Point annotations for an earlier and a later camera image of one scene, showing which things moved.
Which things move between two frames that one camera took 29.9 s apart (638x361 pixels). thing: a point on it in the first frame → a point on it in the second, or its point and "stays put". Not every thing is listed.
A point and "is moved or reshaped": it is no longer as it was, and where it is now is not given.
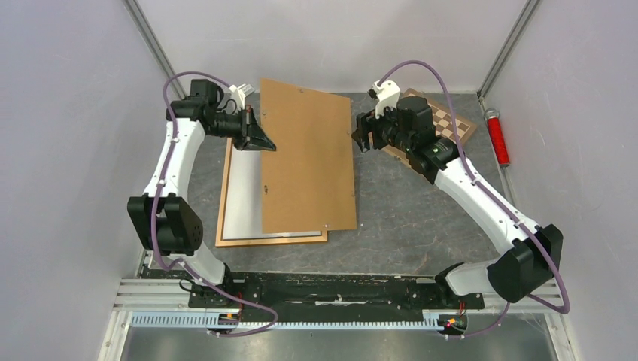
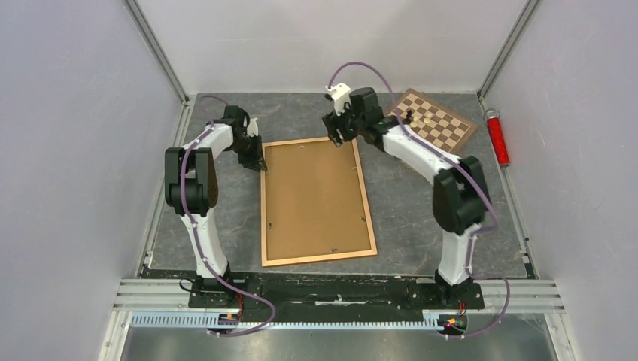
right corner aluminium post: x=508 y=45 stays put
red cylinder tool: x=492 y=116 stays put
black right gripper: x=367 y=122 → x=332 y=122
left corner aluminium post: x=155 y=47 stays put
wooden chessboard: x=442 y=122 stays put
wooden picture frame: x=222 y=211 → x=313 y=260
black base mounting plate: x=335 y=294 stays put
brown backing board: x=308 y=182 is moved or reshaped
